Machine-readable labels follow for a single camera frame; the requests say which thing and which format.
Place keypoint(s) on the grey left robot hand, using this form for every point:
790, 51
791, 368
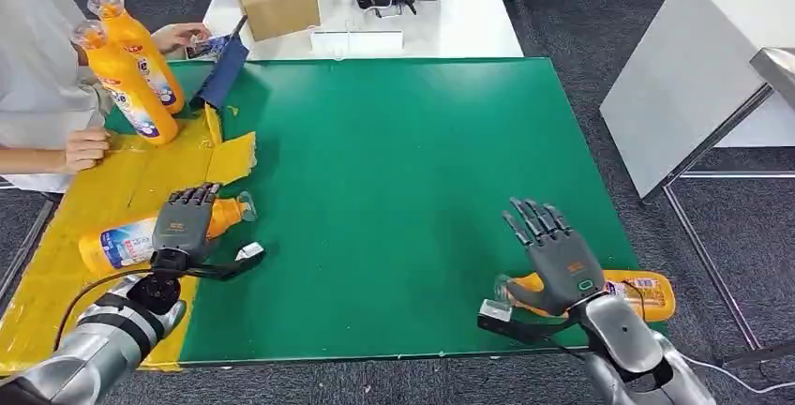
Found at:
183, 225

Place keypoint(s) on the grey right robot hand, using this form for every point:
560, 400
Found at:
562, 265

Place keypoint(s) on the orange drink bottle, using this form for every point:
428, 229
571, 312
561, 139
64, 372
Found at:
646, 293
127, 95
118, 247
149, 57

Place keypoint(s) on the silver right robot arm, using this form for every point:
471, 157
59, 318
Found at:
627, 346

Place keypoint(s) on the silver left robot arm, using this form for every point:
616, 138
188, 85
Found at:
99, 343

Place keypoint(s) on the person's right hand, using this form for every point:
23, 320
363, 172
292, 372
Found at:
87, 149

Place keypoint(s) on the person's hand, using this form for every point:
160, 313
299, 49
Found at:
180, 36
87, 149

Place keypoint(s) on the yellow sheet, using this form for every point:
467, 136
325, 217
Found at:
56, 303

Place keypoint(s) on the dark blue folder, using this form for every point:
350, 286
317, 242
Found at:
222, 73

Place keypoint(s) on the printed card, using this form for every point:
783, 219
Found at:
208, 47

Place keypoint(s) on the person's left hand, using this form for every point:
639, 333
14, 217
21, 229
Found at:
180, 36

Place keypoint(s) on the green mat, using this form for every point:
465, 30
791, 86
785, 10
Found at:
385, 160

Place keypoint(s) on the person in white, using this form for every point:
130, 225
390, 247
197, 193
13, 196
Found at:
37, 73

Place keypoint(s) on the white tilted panel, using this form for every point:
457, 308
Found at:
683, 73

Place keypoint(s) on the white table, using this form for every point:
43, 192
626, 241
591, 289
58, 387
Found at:
453, 23

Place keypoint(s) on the steel bench corner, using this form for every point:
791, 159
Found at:
776, 73

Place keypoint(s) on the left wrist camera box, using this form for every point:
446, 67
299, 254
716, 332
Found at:
250, 252

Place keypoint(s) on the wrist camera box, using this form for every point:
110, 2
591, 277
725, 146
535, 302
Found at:
495, 310
250, 252

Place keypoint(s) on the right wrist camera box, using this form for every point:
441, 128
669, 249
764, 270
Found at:
495, 310

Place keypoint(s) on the metal table frame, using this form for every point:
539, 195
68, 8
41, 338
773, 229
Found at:
708, 253

